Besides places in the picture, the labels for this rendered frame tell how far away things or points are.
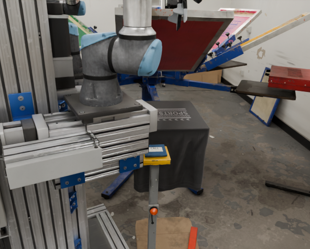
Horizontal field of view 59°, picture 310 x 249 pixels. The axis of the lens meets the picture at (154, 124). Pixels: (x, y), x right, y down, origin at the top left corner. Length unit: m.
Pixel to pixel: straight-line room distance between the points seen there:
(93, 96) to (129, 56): 0.19
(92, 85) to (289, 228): 2.01
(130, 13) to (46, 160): 0.48
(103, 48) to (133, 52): 0.11
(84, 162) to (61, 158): 0.07
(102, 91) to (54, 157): 0.26
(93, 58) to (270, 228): 1.98
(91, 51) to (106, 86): 0.12
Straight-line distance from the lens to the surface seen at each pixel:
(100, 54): 0.91
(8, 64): 1.06
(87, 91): 0.95
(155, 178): 1.33
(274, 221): 2.55
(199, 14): 1.46
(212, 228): 2.33
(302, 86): 2.33
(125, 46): 0.86
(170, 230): 2.23
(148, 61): 0.84
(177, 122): 1.61
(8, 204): 1.28
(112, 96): 0.95
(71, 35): 1.40
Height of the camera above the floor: 1.58
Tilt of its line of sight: 24 degrees down
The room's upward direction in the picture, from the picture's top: 2 degrees clockwise
